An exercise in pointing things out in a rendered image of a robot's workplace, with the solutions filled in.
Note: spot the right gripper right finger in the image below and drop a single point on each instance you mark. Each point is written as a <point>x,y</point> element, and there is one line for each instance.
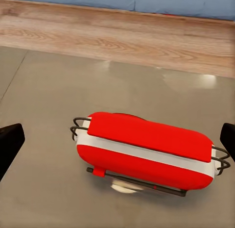
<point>227,138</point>

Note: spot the coffee table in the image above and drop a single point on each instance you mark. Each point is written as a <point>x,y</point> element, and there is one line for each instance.
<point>47,184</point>

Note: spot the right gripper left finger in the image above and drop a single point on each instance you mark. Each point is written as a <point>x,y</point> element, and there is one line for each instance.
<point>11,140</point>

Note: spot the radio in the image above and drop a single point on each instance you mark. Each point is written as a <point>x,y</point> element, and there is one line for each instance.
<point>155,152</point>

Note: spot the sofa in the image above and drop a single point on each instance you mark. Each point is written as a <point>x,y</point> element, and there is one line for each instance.
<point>216,11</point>

